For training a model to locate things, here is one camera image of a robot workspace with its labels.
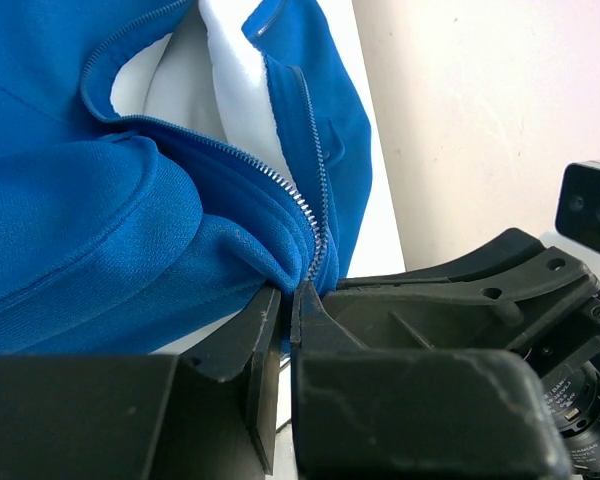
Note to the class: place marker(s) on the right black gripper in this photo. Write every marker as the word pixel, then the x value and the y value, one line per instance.
pixel 567 360

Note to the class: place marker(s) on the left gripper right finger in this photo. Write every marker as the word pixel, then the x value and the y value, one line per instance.
pixel 368 413

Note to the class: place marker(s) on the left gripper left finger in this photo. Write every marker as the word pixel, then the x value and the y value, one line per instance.
pixel 207 413

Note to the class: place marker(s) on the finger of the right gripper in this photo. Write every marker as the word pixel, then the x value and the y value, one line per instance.
pixel 507 311
pixel 509 249

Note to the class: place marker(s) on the blue zip-up jacket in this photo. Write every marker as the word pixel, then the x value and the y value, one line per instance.
pixel 161 161

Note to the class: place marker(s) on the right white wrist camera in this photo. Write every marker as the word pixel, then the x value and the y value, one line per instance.
pixel 578 212

